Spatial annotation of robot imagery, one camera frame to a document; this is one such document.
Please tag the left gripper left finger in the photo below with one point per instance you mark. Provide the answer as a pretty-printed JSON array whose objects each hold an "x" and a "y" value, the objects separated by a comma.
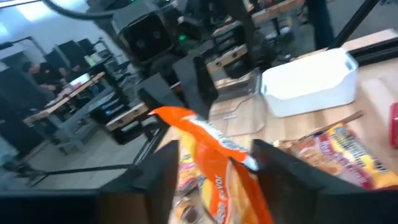
[{"x": 146, "y": 199}]

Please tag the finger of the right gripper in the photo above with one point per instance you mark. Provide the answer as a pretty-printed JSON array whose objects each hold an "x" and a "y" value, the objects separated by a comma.
[
  {"x": 196, "y": 87},
  {"x": 158, "y": 91}
]

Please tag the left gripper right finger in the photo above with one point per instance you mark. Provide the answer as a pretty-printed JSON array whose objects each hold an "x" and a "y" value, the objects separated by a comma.
[{"x": 295, "y": 193}]

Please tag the red yellow noodle packet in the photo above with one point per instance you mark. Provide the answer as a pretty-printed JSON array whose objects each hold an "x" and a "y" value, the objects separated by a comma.
[{"x": 342, "y": 155}]

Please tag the orange noodle packet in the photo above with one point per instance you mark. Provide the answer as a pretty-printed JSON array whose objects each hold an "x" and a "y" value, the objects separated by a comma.
[{"x": 217, "y": 161}]

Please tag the wooden desk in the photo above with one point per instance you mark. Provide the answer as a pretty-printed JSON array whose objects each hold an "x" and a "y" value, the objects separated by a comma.
[{"x": 62, "y": 101}]

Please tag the person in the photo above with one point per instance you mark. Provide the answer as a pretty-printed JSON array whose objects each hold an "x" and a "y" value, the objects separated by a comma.
[
  {"x": 51, "y": 73},
  {"x": 31, "y": 70}
]

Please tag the white plastic tray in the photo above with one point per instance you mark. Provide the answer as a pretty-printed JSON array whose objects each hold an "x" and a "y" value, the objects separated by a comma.
[{"x": 311, "y": 84}]

